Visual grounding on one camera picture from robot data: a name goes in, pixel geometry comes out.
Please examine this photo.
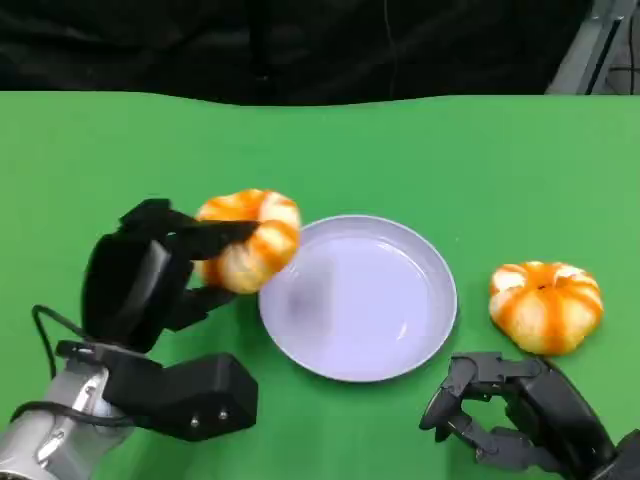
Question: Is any grey aluminium frame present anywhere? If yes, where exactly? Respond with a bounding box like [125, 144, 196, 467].
[544, 0, 640, 96]

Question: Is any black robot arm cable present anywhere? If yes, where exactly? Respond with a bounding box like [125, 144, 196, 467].
[9, 399, 136, 429]
[31, 303, 87, 382]

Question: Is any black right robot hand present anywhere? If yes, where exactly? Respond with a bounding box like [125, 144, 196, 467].
[418, 352, 620, 474]

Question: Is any black backdrop curtain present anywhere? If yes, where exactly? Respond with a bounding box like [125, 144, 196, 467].
[0, 0, 594, 107]

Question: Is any green table cloth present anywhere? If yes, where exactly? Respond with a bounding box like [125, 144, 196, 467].
[0, 89, 640, 480]

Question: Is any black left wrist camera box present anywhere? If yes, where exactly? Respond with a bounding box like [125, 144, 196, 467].
[55, 339, 259, 444]

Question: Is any lilac plate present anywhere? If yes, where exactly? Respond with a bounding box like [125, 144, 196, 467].
[258, 214, 459, 384]

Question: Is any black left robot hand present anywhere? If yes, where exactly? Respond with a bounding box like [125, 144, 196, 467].
[82, 198, 261, 354]

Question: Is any orange and white bread roll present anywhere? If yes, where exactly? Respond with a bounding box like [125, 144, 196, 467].
[193, 188, 302, 295]
[488, 260, 604, 356]

